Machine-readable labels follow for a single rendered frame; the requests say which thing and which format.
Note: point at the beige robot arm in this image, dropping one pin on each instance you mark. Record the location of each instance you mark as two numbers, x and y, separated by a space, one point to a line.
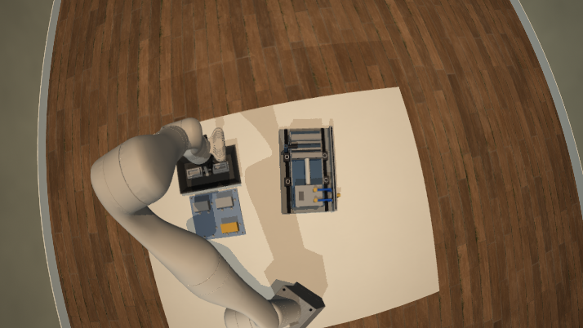
138 173

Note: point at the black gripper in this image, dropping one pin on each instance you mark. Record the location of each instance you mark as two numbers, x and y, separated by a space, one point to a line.
208 165

